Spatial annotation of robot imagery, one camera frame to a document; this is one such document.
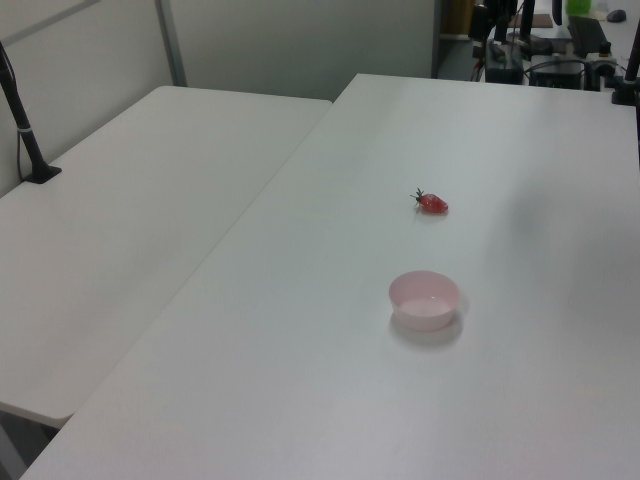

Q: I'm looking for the black equipment box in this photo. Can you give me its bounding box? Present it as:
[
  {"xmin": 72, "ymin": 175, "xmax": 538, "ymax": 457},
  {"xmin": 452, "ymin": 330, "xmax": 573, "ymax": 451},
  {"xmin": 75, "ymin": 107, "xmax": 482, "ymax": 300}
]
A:
[{"xmin": 528, "ymin": 58, "xmax": 587, "ymax": 90}]

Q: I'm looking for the grey metal partition post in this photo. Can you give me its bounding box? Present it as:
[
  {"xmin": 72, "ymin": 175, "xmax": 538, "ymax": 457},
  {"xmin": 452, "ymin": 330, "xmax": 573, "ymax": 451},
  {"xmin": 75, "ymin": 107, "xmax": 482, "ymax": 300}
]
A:
[{"xmin": 153, "ymin": 0, "xmax": 189, "ymax": 87}]

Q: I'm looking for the black camera stand with cable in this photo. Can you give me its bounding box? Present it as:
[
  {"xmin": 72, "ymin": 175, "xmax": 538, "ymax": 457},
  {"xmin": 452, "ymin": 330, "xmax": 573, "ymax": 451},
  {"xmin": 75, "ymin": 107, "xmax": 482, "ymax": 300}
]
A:
[{"xmin": 0, "ymin": 40, "xmax": 64, "ymax": 186}]

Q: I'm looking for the pink plastic bowl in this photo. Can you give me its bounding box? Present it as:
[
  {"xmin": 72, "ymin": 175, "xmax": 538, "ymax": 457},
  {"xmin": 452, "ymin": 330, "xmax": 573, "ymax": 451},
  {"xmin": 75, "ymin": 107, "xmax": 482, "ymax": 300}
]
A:
[{"xmin": 388, "ymin": 269, "xmax": 462, "ymax": 332}]

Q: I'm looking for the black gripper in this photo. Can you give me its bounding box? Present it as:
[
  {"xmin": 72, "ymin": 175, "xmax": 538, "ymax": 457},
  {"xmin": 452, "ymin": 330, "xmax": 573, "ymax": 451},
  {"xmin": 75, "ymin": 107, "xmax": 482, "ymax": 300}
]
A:
[{"xmin": 469, "ymin": 4, "xmax": 495, "ymax": 58}]

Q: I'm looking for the black clamp camera stand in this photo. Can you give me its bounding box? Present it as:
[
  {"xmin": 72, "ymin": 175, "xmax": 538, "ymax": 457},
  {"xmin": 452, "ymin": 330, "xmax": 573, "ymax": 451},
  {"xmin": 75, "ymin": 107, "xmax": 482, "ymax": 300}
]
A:
[{"xmin": 610, "ymin": 28, "xmax": 640, "ymax": 106}]

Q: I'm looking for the black pole with round base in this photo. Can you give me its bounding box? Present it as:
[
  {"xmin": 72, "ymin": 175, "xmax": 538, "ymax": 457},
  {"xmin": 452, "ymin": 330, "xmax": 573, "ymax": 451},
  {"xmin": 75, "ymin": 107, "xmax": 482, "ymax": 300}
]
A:
[{"xmin": 501, "ymin": 0, "xmax": 554, "ymax": 57}]

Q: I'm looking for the red strawberry with green stem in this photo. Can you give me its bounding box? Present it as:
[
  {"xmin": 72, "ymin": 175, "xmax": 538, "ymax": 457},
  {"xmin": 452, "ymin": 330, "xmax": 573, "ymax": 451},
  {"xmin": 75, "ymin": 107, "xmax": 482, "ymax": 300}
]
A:
[{"xmin": 410, "ymin": 187, "xmax": 450, "ymax": 215}]

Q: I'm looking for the white side table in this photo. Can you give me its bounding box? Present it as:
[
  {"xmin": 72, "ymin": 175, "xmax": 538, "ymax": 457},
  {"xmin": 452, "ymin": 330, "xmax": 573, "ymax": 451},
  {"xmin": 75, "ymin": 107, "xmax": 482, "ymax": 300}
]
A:
[{"xmin": 0, "ymin": 84, "xmax": 335, "ymax": 422}]

